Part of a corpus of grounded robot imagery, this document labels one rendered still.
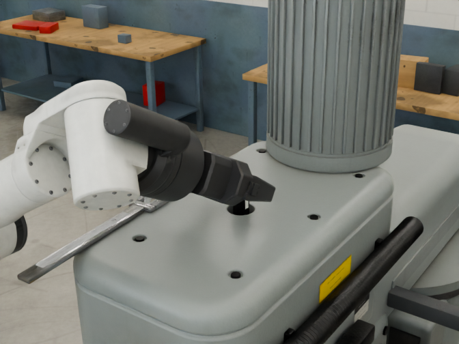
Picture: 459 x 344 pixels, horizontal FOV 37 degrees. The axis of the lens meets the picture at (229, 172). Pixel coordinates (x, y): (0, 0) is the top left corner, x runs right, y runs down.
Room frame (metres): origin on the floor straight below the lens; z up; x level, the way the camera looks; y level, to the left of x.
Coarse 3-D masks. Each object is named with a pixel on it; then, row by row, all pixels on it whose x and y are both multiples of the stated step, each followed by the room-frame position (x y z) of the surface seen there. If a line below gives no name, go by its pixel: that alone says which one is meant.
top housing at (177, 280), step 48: (288, 192) 0.86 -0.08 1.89; (336, 192) 0.85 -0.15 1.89; (384, 192) 0.88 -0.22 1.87; (144, 240) 0.74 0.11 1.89; (192, 240) 0.73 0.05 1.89; (240, 240) 0.73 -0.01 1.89; (288, 240) 0.72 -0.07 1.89; (336, 240) 0.76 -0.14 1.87; (96, 288) 0.66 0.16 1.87; (144, 288) 0.63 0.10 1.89; (192, 288) 0.62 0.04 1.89; (240, 288) 0.62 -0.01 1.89; (288, 288) 0.66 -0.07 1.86; (336, 288) 0.76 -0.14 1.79; (96, 336) 0.67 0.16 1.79; (144, 336) 0.62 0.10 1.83; (192, 336) 0.59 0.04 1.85; (240, 336) 0.59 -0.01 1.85
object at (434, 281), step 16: (448, 256) 1.21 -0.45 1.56; (432, 272) 1.15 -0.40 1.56; (448, 272) 1.15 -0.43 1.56; (416, 288) 1.10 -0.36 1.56; (432, 288) 1.10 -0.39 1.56; (448, 288) 1.11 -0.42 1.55; (400, 320) 1.05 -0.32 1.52; (416, 320) 1.04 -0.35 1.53; (400, 336) 1.04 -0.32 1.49; (416, 336) 1.03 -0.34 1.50; (432, 336) 1.03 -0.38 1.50; (448, 336) 1.10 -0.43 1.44
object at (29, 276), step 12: (132, 204) 0.82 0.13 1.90; (144, 204) 0.81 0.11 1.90; (156, 204) 0.81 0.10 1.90; (120, 216) 0.78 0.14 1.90; (132, 216) 0.78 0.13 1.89; (96, 228) 0.75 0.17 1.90; (108, 228) 0.75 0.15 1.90; (84, 240) 0.72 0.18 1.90; (96, 240) 0.73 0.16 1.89; (60, 252) 0.69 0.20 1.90; (72, 252) 0.69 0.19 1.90; (36, 264) 0.67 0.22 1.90; (48, 264) 0.67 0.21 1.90; (60, 264) 0.68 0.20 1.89; (24, 276) 0.64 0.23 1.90; (36, 276) 0.64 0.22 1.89
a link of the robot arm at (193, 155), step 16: (192, 144) 0.70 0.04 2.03; (192, 160) 0.68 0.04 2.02; (208, 160) 0.72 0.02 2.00; (224, 160) 0.73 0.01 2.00; (176, 176) 0.66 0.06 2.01; (192, 176) 0.68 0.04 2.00; (208, 176) 0.71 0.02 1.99; (224, 176) 0.72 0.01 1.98; (240, 176) 0.72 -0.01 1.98; (160, 192) 0.66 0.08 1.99; (176, 192) 0.68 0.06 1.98; (192, 192) 0.70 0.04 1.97; (208, 192) 0.70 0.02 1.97; (224, 192) 0.72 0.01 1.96; (240, 192) 0.72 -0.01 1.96
